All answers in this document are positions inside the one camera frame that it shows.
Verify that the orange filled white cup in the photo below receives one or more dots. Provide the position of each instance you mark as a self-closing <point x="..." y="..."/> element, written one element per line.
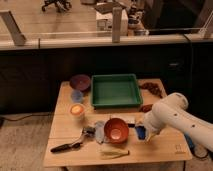
<point x="77" y="111"/>

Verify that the orange bowl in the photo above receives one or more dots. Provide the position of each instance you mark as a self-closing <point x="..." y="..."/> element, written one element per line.
<point x="116" y="130"/>

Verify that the small blue cup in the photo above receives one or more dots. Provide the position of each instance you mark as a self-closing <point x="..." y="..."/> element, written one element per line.
<point x="77" y="96"/>

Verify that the brown sausage toy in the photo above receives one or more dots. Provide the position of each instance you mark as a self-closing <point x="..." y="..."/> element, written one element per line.
<point x="146" y="108"/>

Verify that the dark brown chain toy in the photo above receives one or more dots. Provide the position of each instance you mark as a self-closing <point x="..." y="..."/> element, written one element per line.
<point x="153" y="88"/>

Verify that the green plastic tray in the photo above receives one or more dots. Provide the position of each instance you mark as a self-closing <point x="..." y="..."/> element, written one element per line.
<point x="115" y="91"/>

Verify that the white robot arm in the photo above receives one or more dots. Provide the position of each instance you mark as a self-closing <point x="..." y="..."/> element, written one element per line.
<point x="172" y="111"/>

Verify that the white cardboard box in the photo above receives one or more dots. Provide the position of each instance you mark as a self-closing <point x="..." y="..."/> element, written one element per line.
<point x="104" y="22"/>

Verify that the office chair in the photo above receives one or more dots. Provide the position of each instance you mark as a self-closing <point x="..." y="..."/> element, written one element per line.
<point x="61" y="5"/>

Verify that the purple bowl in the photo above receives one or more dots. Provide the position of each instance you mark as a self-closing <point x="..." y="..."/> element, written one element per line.
<point x="80" y="82"/>

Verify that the white black box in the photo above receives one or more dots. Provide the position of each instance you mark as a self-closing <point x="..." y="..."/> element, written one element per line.
<point x="130" y="120"/>

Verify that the wooden table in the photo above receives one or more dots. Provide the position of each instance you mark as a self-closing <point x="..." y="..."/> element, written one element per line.
<point x="170" y="145"/>

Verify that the black handled brush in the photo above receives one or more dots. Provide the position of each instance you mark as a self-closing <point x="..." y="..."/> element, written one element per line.
<point x="86" y="132"/>

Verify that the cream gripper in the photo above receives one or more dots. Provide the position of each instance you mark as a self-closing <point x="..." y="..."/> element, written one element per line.
<point x="149" y="134"/>

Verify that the yellow green banana toy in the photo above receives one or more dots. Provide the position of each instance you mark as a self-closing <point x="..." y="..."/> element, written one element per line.
<point x="110" y="154"/>

